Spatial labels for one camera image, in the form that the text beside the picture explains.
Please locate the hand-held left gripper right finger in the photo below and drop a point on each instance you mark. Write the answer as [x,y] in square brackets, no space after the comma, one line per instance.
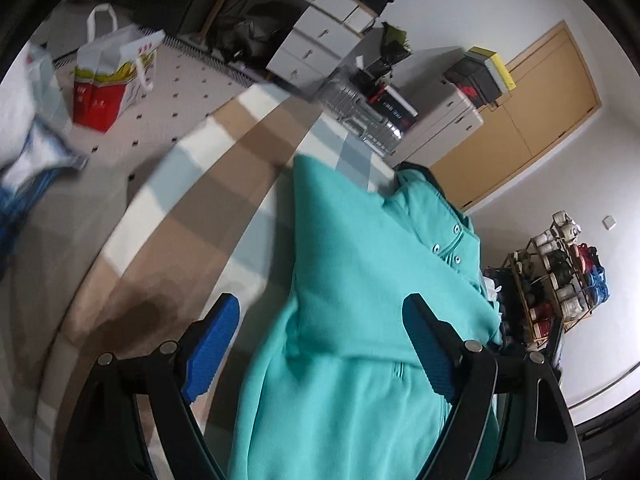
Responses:
[431,350]

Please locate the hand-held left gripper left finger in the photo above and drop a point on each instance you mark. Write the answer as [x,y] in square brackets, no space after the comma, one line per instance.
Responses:
[216,340]

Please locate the teal jacket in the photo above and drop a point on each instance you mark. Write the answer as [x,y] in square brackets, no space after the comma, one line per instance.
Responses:
[360,270]

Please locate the wooden shoe rack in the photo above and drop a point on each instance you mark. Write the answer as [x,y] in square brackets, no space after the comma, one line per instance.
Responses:
[550,280]

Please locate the checked brown blue blanket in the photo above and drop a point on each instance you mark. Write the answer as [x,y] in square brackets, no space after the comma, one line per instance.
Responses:
[200,170]

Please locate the grey mattress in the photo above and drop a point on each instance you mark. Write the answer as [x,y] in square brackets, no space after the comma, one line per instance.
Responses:
[60,230]

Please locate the low white cabinet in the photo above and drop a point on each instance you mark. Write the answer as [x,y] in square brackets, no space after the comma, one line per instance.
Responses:
[440,120]

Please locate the silver suitcase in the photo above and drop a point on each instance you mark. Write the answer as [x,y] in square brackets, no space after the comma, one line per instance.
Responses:
[357,112]

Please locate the blue plaid cloth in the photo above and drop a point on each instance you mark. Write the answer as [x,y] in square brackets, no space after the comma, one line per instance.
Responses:
[30,170]

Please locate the wooden door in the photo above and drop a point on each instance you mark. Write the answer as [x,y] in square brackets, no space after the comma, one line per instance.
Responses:
[540,110]

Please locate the red and white shopping bag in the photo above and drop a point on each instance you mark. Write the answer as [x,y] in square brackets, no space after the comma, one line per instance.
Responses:
[100,100]

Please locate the yellow and black box stack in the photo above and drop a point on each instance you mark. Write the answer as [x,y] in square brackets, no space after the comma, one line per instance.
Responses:
[480,75]

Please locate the white bedding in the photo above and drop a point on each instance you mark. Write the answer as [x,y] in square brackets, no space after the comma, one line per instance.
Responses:
[20,105]

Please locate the white drawer cabinet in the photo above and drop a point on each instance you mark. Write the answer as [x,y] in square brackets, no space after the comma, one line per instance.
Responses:
[320,30]

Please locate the white light switch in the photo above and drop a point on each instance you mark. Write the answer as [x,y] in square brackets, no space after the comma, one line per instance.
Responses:
[609,223]

